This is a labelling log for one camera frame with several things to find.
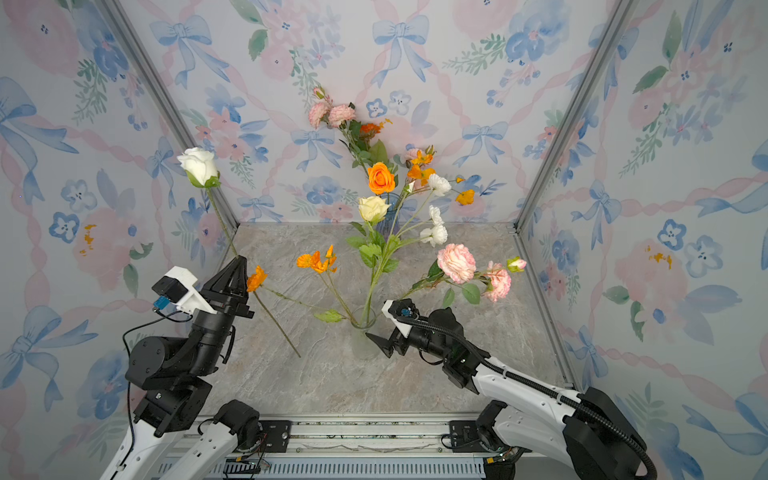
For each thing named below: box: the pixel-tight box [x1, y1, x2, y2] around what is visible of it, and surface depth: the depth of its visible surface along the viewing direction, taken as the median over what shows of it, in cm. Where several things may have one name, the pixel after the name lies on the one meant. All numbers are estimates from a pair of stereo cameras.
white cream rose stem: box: [365, 174, 452, 324], surface depth 66 cm
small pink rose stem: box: [398, 243, 527, 307], surface depth 55 cm
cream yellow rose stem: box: [346, 195, 391, 327], surface depth 66 cm
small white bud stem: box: [177, 147, 301, 359], surface depth 45 cm
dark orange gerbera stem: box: [360, 119, 394, 148], surface depth 92 cm
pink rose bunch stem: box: [309, 86, 371, 177], surface depth 87 cm
